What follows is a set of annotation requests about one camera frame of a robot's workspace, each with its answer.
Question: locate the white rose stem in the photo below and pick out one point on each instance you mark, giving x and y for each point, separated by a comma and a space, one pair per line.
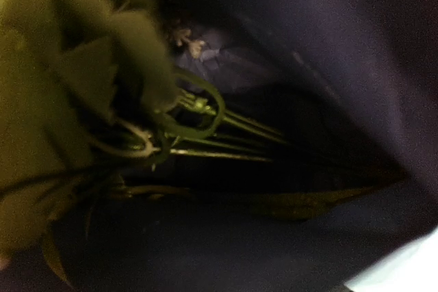
70, 71

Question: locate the blue wrapping paper sheet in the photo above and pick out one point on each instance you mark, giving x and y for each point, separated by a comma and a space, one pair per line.
353, 203

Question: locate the white flower stem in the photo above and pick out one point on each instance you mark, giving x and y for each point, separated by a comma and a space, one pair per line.
216, 132

